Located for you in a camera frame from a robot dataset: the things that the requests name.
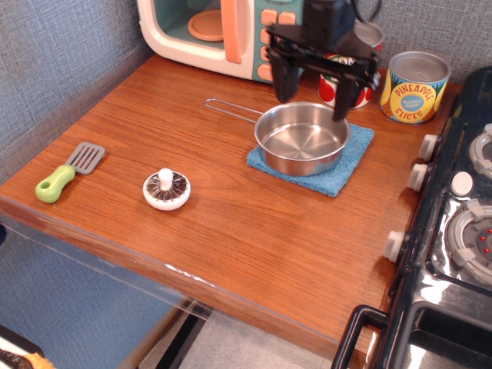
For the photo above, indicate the toy microwave oven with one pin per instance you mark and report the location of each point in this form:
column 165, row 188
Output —
column 227, row 36

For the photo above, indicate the stainless steel pot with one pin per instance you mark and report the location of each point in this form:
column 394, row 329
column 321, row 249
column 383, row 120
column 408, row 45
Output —
column 297, row 139

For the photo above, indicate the blue folded cloth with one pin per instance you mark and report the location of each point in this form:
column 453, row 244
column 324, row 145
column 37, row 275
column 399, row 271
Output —
column 333, row 180

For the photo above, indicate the orange microwave plate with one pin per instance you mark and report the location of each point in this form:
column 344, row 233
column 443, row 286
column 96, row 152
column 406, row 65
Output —
column 206, row 26

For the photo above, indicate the pineapple slices can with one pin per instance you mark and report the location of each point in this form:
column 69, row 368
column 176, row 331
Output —
column 414, row 86

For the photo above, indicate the white toy mushroom slice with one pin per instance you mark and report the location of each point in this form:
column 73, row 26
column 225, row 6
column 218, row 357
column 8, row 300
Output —
column 166, row 190

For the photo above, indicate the white stove knob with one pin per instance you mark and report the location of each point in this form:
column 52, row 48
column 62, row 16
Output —
column 417, row 176
column 427, row 147
column 394, row 242

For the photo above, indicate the black toy stove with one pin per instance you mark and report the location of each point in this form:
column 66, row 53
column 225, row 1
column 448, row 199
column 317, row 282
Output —
column 440, row 310

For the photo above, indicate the white stove knob middle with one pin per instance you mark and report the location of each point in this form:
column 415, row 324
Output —
column 417, row 176

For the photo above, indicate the white stove knob bottom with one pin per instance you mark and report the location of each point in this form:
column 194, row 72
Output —
column 394, row 242

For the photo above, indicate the green handled grey spatula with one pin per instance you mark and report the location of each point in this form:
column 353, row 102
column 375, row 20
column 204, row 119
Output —
column 83, row 160

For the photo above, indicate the white stove knob top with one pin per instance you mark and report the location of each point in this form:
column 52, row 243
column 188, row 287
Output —
column 427, row 147

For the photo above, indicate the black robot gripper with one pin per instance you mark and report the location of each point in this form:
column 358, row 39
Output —
column 327, row 27

